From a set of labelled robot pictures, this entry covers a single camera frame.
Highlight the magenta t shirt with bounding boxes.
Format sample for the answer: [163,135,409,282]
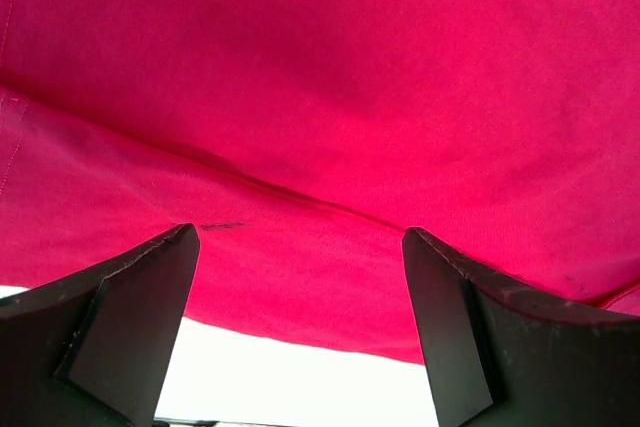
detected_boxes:
[1,0,639,362]

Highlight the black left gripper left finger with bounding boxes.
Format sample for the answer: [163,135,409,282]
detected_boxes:
[1,224,200,427]

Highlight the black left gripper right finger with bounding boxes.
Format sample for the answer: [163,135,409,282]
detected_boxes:
[403,228,639,427]

